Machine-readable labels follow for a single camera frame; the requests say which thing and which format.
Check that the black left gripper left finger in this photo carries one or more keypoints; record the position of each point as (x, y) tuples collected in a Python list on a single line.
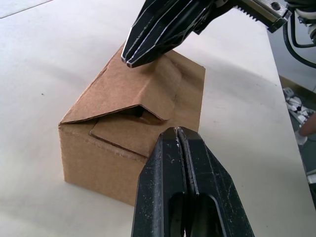
[(158, 197)]

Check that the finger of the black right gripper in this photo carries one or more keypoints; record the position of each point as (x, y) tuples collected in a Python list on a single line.
[(177, 27), (144, 27)]

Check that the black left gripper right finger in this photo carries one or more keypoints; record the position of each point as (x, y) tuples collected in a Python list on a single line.
[(212, 192)]

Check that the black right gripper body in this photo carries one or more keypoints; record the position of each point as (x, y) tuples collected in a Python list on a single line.
[(266, 12)]

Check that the small brown cardboard box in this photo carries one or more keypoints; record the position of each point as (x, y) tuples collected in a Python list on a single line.
[(128, 118)]

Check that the pile of white small parts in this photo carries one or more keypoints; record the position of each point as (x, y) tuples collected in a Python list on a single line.
[(296, 106)]

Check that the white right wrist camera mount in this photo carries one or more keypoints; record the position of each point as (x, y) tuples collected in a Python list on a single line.
[(307, 22)]

